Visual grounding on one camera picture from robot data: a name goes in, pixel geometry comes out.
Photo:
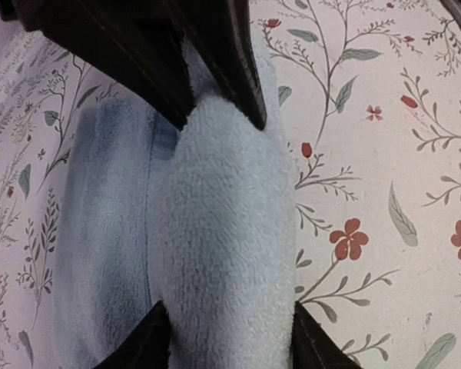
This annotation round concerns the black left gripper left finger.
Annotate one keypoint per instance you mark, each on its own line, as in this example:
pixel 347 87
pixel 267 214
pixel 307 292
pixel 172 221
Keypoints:
pixel 147 346

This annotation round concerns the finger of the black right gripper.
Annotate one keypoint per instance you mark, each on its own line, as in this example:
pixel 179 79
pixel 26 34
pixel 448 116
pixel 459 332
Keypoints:
pixel 129 41
pixel 220 32

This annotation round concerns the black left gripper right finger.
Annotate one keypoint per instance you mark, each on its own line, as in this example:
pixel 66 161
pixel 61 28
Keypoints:
pixel 312 348

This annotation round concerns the light blue towel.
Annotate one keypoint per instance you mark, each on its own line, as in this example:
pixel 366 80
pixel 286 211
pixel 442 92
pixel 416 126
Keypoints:
pixel 201 219

